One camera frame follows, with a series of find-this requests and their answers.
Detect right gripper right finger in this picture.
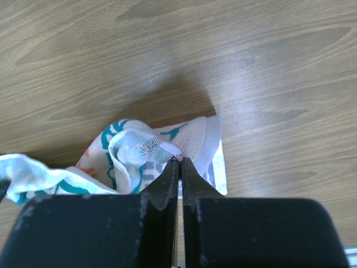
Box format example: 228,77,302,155
181,158,349,267

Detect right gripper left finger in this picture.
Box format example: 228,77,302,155
1,160,179,267

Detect orange white lettered towel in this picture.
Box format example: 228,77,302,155
1,116,228,205

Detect aluminium frame rail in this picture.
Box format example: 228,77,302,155
344,245,357,267

